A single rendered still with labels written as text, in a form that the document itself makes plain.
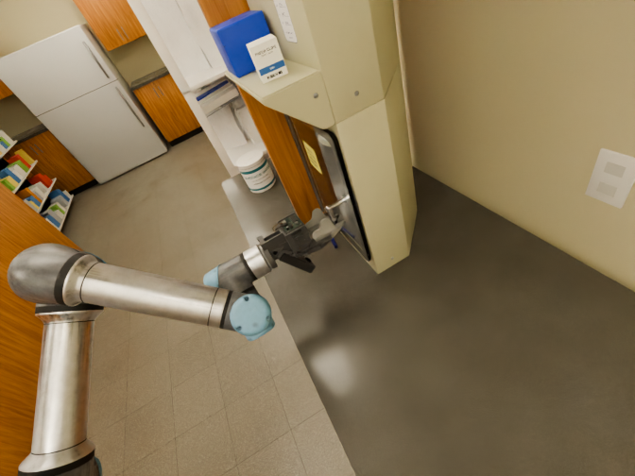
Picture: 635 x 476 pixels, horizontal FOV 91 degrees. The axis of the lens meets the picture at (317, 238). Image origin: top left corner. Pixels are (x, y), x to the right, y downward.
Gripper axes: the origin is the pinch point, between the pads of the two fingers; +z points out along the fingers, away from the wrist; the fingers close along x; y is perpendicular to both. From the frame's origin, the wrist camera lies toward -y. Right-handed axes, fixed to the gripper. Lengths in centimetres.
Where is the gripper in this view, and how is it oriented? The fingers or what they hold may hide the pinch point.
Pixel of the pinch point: (337, 222)
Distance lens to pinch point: 80.3
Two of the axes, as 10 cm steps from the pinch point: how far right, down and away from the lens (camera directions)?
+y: -3.2, -7.1, -6.3
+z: 8.6, -5.0, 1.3
